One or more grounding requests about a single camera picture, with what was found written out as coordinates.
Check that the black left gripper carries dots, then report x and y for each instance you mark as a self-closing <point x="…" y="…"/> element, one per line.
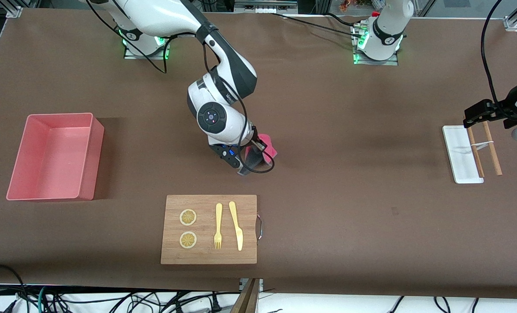
<point x="498" y="108"/>

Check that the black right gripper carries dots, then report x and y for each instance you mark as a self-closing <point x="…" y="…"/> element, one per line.
<point x="253" y="157"/>

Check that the pink and grey microfibre cloth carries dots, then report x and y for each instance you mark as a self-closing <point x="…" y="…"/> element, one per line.
<point x="269" y="145"/>

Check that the wooden rod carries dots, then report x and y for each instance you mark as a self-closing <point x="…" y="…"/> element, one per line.
<point x="479" y="164"/>
<point x="496" y="164"/>

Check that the white rectangular tray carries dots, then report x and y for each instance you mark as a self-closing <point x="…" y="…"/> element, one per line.
<point x="456" y="167"/>

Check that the yellow plastic fork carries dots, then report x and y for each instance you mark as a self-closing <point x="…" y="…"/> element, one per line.
<point x="218" y="217"/>

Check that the yellow plastic knife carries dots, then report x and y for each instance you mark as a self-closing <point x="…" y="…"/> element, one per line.
<point x="236" y="226"/>

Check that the lemon slice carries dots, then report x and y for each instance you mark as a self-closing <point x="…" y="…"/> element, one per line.
<point x="188" y="240"/>
<point x="188" y="217"/>

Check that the bamboo cutting board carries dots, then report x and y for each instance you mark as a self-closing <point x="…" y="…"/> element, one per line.
<point x="208" y="256"/>

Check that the grey power strip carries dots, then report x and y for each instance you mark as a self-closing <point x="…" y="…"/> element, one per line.
<point x="265" y="8"/>

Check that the black power plug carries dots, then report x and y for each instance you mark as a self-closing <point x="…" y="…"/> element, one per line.
<point x="216" y="305"/>

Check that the pink plastic bin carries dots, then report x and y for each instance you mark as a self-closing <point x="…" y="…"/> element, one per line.
<point x="50" y="161"/>

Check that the thin metal rod bracket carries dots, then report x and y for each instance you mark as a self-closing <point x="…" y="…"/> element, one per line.
<point x="484" y="144"/>

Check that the small metal bracket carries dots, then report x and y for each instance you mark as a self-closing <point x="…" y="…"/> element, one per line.
<point x="260" y="284"/>

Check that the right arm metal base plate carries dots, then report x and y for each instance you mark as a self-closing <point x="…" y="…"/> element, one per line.
<point x="132" y="55"/>

